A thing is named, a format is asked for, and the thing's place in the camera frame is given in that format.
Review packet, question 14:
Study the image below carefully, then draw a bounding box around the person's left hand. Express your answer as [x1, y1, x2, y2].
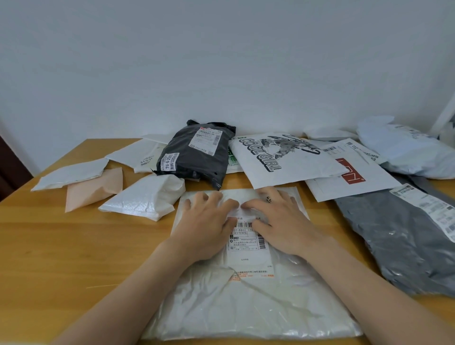
[170, 191, 240, 264]

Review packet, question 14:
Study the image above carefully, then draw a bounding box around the dark brown door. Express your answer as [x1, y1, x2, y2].
[0, 133, 33, 204]

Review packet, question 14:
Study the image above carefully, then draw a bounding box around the white mailer with red square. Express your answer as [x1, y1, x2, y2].
[305, 139, 402, 203]

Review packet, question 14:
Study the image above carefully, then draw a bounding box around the person's right forearm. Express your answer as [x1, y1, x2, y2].
[300, 235, 455, 345]

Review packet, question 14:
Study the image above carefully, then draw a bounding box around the person's right hand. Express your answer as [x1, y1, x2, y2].
[241, 186, 323, 257]

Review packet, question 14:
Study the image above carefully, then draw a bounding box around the dark grey flat mailer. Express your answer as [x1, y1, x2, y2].
[402, 173, 455, 207]

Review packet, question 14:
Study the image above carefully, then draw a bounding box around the bulky white mailer bag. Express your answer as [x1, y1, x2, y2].
[356, 115, 455, 180]

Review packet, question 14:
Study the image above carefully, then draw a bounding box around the crumpled white bubble mailer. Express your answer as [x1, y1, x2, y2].
[98, 173, 186, 222]

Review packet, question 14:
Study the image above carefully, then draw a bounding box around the large white translucent mailer bag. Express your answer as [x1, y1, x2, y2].
[140, 186, 364, 342]

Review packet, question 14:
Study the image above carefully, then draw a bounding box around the person's left forearm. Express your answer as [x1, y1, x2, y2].
[53, 237, 214, 345]

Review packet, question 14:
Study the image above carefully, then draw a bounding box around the thin white envelope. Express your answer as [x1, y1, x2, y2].
[141, 133, 175, 145]

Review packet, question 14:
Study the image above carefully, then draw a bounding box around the white frame post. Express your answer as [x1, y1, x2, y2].
[429, 101, 455, 136]

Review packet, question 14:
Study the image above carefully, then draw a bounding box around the grey mailer bag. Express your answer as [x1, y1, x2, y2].
[334, 183, 455, 298]

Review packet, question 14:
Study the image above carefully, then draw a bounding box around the white packet with green print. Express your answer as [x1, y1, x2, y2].
[226, 146, 246, 174]

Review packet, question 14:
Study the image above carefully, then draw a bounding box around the flat white mailer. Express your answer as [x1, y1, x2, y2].
[31, 157, 109, 192]

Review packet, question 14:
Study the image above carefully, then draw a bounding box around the black mailer bag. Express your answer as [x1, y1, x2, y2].
[153, 120, 237, 190]

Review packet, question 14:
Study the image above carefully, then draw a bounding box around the peach paper mailer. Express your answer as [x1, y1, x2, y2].
[65, 168, 124, 213]

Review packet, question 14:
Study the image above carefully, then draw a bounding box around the white mailer with cartoon print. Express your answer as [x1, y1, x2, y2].
[227, 132, 351, 189]

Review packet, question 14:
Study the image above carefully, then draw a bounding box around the white mailer with small label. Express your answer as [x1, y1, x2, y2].
[105, 139, 168, 174]

